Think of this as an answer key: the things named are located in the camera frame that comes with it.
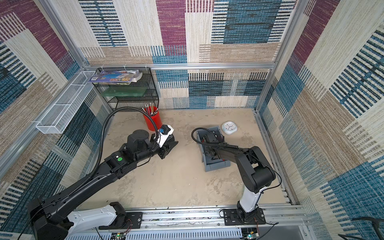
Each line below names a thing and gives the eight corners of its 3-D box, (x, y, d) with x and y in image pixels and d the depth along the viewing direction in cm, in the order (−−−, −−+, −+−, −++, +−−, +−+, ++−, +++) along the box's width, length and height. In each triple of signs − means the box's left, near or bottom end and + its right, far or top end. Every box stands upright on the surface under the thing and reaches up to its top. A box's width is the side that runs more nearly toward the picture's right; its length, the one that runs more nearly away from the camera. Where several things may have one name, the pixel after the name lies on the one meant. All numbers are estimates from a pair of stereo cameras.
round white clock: (222, 134, 108) (222, 131, 105) (220, 124, 114) (221, 121, 112) (237, 134, 108) (238, 131, 105) (235, 124, 114) (235, 121, 112)
